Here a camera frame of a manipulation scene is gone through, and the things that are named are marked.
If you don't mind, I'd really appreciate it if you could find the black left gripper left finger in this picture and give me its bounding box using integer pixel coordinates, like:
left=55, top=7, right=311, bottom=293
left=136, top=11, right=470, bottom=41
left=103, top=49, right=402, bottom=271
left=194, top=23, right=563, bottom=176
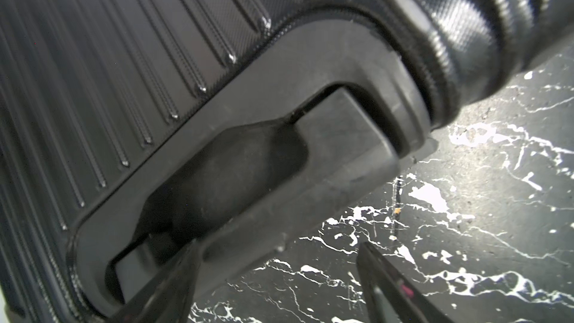
left=107, top=241, right=202, bottom=323

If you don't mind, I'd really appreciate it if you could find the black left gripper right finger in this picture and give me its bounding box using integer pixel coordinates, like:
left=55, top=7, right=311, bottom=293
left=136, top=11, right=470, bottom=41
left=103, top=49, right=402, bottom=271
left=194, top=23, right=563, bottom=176
left=356, top=242, right=453, bottom=323

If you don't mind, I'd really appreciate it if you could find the black hard-shell suitcase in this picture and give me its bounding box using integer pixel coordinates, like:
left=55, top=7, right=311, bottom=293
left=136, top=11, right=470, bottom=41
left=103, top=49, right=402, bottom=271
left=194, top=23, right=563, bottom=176
left=1, top=0, right=573, bottom=322

